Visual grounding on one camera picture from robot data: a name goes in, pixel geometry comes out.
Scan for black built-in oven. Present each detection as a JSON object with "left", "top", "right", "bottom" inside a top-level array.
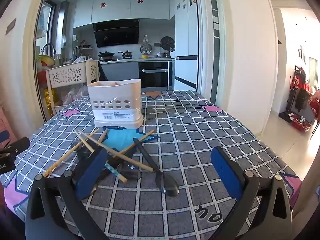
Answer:
[{"left": 138, "top": 61, "right": 170, "bottom": 89}]

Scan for red basket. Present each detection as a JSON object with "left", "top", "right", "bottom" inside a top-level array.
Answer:
[{"left": 37, "top": 70, "right": 48, "bottom": 88}]

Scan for grey wall panel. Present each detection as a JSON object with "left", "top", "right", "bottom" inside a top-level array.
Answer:
[{"left": 6, "top": 18, "right": 17, "bottom": 35}]

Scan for black range hood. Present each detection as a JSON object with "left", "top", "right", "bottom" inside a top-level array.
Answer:
[{"left": 93, "top": 19, "right": 140, "bottom": 48}]

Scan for white upper kitchen cabinets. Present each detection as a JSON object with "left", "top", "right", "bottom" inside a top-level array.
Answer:
[{"left": 73, "top": 0, "right": 175, "bottom": 28}]

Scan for clear plastic bag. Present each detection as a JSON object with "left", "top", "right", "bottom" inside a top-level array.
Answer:
[{"left": 62, "top": 83, "right": 89, "bottom": 105}]

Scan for green yellow colander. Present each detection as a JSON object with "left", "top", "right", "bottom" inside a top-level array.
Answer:
[{"left": 37, "top": 54, "right": 56, "bottom": 66}]

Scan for beige plastic storage cart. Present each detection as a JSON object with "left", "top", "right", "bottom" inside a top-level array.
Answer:
[{"left": 46, "top": 59, "right": 99, "bottom": 117}]

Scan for red and black bag pile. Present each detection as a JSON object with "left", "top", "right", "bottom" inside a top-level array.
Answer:
[{"left": 278, "top": 65, "right": 320, "bottom": 131}]

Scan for black chair back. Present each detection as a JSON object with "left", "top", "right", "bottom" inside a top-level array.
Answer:
[{"left": 97, "top": 62, "right": 109, "bottom": 84}]

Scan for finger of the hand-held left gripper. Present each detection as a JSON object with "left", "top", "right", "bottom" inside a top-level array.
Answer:
[{"left": 0, "top": 137, "right": 31, "bottom": 156}]

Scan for grey plaid star tablecloth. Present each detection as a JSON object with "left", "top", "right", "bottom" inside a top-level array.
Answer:
[{"left": 0, "top": 89, "right": 304, "bottom": 240}]

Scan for gold foil bundle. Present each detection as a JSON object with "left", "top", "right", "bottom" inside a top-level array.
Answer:
[{"left": 43, "top": 87, "right": 54, "bottom": 117}]

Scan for round black hanging pan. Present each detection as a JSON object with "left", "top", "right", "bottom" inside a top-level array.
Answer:
[{"left": 160, "top": 36, "right": 175, "bottom": 51}]

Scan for dark wall coat hooks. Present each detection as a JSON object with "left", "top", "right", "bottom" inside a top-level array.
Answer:
[{"left": 298, "top": 45, "right": 307, "bottom": 65}]

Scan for wooden chopstick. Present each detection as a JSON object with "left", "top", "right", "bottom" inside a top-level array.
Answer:
[
  {"left": 97, "top": 129, "right": 108, "bottom": 143},
  {"left": 112, "top": 129, "right": 155, "bottom": 158},
  {"left": 72, "top": 129, "right": 127, "bottom": 182},
  {"left": 78, "top": 131, "right": 155, "bottom": 172},
  {"left": 42, "top": 128, "right": 100, "bottom": 178}
]

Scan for grey kitchen base cabinets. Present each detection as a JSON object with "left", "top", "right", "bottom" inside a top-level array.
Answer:
[{"left": 99, "top": 59, "right": 175, "bottom": 90}]

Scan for metal kitchen faucet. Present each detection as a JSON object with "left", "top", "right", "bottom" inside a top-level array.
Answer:
[{"left": 42, "top": 43, "right": 57, "bottom": 55}]

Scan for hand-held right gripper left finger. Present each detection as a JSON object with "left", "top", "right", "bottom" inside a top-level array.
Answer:
[{"left": 26, "top": 146, "right": 109, "bottom": 240}]

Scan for white plastic utensil holder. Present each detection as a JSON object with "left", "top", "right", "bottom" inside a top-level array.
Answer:
[{"left": 87, "top": 78, "right": 144, "bottom": 129}]

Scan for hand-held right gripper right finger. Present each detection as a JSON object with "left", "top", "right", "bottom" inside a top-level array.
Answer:
[{"left": 211, "top": 146, "right": 293, "bottom": 240}]

